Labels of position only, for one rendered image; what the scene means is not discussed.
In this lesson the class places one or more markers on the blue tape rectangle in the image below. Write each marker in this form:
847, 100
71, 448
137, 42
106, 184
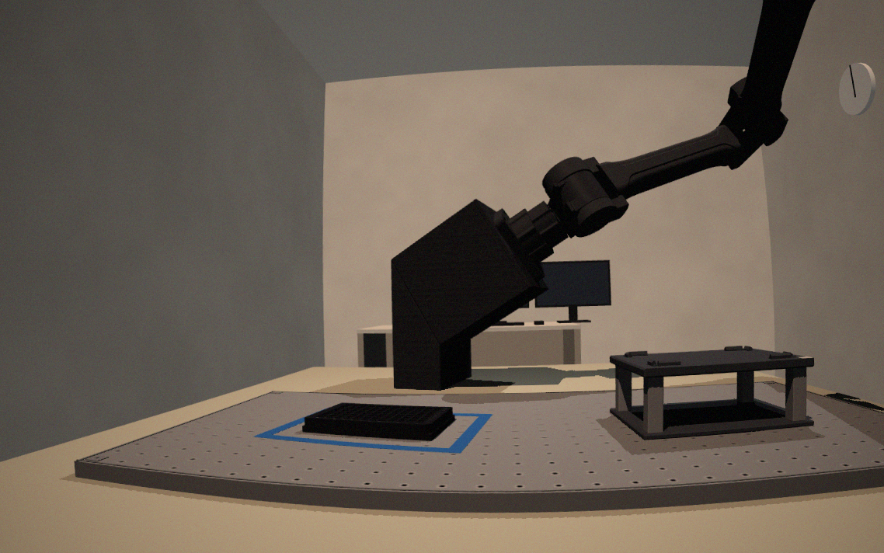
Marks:
457, 447

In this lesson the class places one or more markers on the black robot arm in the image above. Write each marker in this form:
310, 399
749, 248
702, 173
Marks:
592, 204

